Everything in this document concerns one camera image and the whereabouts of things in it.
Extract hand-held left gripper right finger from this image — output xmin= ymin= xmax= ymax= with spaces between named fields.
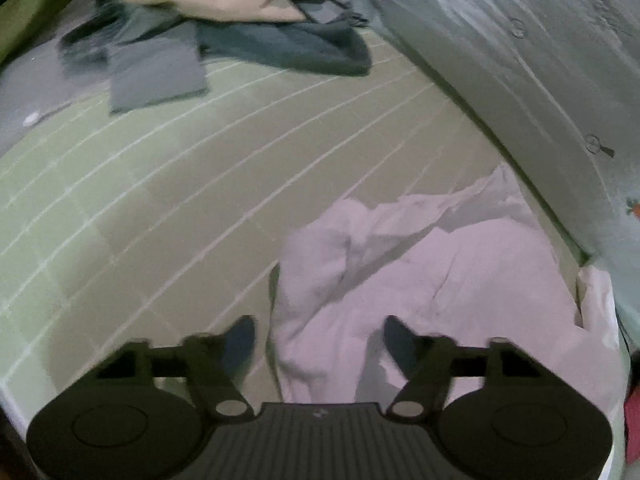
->
xmin=382 ymin=315 xmax=544 ymax=423

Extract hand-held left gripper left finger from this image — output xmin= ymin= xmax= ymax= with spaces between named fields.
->
xmin=95 ymin=315 xmax=257 ymax=423

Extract white garment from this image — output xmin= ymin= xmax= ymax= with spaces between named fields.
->
xmin=269 ymin=164 xmax=628 ymax=461

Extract green checked bed sheet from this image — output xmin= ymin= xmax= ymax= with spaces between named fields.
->
xmin=0 ymin=25 xmax=592 ymax=411

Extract red striped garment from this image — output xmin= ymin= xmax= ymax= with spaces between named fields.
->
xmin=621 ymin=385 xmax=640 ymax=462

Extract grey pants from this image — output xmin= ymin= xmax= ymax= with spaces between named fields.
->
xmin=107 ymin=20 xmax=210 ymax=115

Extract light blue carrot-print quilt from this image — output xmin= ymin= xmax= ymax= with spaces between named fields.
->
xmin=345 ymin=0 xmax=640 ymax=322

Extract dark grey-blue garment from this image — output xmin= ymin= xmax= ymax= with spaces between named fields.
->
xmin=197 ymin=17 xmax=372 ymax=77

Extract grey sheet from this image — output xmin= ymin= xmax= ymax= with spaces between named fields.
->
xmin=0 ymin=5 xmax=114 ymax=149

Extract checked garment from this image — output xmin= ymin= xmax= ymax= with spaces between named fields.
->
xmin=56 ymin=0 xmax=118 ymax=71

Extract green curtain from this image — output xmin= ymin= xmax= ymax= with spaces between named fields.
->
xmin=0 ymin=0 xmax=88 ymax=64

